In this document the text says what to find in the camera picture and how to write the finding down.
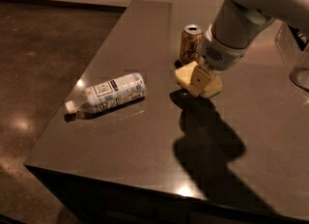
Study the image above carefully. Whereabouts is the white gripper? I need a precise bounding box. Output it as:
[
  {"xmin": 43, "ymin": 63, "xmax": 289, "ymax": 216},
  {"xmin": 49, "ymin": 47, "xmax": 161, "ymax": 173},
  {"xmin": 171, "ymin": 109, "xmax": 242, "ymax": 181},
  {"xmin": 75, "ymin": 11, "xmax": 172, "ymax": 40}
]
[{"xmin": 188, "ymin": 24, "xmax": 250, "ymax": 98}]

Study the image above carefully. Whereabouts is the yellow sponge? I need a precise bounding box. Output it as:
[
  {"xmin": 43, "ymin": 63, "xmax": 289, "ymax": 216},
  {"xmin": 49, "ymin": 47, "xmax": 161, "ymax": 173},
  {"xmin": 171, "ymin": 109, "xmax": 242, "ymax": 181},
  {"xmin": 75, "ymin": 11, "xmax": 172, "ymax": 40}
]
[{"xmin": 175, "ymin": 62, "xmax": 222, "ymax": 95}]

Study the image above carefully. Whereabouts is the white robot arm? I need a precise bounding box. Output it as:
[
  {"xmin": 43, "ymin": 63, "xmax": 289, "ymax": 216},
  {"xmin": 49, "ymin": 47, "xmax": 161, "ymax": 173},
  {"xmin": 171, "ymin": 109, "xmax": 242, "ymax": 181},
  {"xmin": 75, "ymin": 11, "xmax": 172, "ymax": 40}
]
[{"xmin": 188, "ymin": 0, "xmax": 309, "ymax": 98}]

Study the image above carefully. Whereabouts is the orange soda can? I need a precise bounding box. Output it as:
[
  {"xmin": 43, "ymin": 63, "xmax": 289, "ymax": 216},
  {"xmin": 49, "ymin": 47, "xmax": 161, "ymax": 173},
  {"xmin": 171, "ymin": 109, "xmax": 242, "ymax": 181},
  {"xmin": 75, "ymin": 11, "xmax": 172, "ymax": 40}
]
[{"xmin": 179, "ymin": 24, "xmax": 204, "ymax": 66}]

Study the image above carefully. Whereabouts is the clear plastic container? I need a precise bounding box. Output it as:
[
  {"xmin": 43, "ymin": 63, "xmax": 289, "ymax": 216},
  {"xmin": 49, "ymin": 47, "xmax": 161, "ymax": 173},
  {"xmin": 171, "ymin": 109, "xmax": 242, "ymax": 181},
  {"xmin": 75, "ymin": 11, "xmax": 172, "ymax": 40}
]
[{"xmin": 275, "ymin": 23, "xmax": 309, "ymax": 92}]

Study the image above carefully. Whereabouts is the clear plastic water bottle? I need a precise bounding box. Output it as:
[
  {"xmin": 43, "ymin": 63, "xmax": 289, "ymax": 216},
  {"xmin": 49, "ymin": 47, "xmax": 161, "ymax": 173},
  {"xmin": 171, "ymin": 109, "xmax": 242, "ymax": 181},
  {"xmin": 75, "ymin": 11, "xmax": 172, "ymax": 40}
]
[{"xmin": 65, "ymin": 72, "xmax": 146, "ymax": 114}]

